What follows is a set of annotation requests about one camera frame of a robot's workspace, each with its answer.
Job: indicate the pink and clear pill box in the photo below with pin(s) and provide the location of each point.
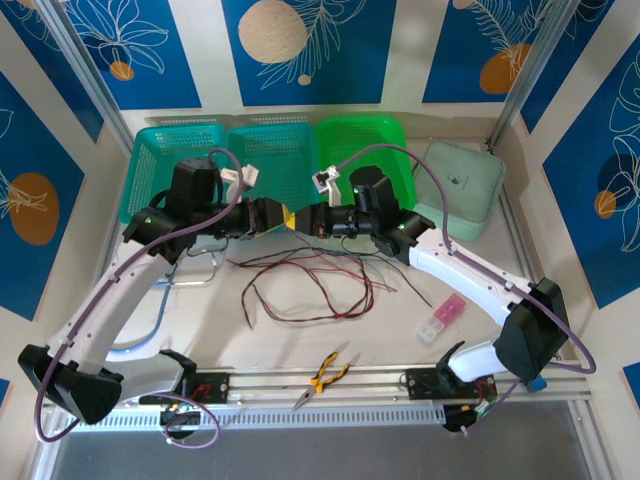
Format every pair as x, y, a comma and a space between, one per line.
440, 320

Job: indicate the blue stethoscope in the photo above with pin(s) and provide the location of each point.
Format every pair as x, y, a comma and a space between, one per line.
161, 312

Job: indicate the aluminium frame post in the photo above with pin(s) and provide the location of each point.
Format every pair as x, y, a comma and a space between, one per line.
532, 75
82, 75

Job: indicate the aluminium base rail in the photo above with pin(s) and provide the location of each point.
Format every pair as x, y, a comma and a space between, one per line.
280, 382

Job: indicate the pale green lidded box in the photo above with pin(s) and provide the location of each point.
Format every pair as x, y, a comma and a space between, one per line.
470, 195

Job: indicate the teal blue plastic basket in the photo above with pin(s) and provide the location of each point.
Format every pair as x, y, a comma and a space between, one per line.
280, 155

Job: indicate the turquoise green plastic basket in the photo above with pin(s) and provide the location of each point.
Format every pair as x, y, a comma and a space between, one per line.
150, 165

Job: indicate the small blue block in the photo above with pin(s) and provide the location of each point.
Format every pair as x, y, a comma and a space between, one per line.
537, 385

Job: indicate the bright green plastic basket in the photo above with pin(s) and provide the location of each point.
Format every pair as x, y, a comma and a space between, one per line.
350, 135

